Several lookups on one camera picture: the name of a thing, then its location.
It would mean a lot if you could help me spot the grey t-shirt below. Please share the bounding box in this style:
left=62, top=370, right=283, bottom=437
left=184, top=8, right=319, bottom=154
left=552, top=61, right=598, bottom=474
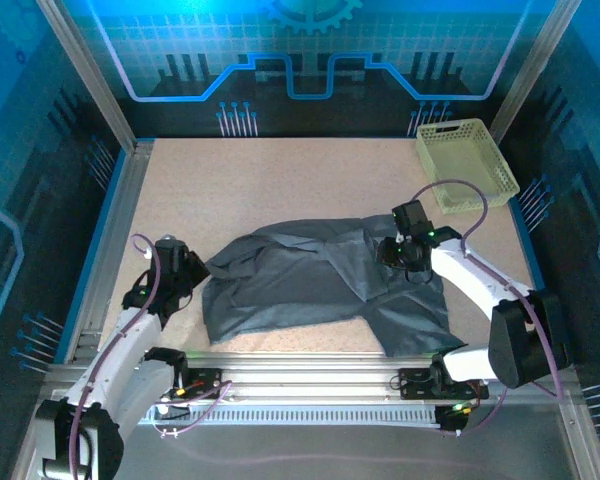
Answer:
left=201, top=213, right=469, bottom=358

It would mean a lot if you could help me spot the pale green perforated plastic basket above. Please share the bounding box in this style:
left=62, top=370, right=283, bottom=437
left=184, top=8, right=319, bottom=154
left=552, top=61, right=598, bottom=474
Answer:
left=415, top=118, right=521, bottom=215

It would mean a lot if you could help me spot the black controller box with LEDs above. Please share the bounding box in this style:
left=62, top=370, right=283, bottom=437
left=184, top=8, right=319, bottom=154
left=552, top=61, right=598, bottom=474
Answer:
left=435, top=402, right=477, bottom=435

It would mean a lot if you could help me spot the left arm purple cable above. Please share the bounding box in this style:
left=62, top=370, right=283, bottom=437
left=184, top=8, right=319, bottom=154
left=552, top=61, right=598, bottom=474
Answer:
left=68, top=232, right=233, bottom=480

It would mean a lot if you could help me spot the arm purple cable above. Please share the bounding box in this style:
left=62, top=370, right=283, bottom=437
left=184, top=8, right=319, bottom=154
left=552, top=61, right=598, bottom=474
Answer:
left=408, top=178, right=566, bottom=439
left=68, top=232, right=233, bottom=480

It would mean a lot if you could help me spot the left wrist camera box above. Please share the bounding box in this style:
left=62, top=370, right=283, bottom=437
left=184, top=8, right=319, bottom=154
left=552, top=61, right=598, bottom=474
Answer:
left=152, top=237, right=190, bottom=281

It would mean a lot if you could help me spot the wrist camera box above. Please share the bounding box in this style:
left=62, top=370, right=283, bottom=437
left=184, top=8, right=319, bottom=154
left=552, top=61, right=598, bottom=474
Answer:
left=152, top=237, right=190, bottom=281
left=390, top=199, right=434, bottom=240

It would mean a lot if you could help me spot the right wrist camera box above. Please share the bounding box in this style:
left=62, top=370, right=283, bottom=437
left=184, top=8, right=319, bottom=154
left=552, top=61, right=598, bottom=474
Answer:
left=390, top=199, right=434, bottom=240

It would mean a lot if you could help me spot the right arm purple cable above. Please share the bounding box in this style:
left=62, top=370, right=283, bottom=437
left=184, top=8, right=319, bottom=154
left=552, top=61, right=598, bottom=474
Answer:
left=408, top=178, right=566, bottom=439

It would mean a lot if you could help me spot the aluminium side rail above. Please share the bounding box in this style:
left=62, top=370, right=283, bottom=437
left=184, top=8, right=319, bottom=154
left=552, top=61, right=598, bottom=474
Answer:
left=64, top=138, right=156, bottom=364

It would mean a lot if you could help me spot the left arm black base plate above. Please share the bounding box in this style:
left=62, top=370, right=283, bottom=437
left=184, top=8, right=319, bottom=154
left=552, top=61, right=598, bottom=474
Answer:
left=177, top=367, right=226, bottom=401

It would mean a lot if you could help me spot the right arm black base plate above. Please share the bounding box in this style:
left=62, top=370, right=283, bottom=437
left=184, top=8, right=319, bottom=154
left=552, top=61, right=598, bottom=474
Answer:
left=398, top=367, right=490, bottom=401

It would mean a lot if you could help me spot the aluminium frame rail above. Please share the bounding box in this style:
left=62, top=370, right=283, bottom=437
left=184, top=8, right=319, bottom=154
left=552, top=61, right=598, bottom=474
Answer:
left=44, top=352, right=581, bottom=396

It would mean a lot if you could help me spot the slotted grey cable duct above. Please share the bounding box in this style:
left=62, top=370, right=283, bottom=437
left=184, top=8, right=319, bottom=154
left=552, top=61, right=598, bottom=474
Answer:
left=139, top=403, right=444, bottom=427

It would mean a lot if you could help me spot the aluminium frame post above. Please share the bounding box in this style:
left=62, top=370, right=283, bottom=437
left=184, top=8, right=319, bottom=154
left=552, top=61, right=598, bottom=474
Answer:
left=34, top=0, right=141, bottom=151
left=489, top=0, right=584, bottom=144

